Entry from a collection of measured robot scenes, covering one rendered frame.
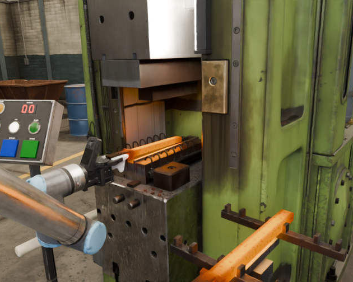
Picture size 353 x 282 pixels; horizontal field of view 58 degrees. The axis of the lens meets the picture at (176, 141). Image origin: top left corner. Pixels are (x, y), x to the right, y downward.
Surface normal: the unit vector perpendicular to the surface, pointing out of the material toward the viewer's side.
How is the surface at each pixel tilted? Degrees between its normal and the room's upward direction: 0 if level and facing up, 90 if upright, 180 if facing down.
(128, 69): 90
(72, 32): 93
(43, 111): 60
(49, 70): 90
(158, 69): 90
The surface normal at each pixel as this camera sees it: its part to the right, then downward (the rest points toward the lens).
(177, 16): 0.79, 0.14
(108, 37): -0.62, 0.22
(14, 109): -0.21, -0.25
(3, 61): 0.90, 0.09
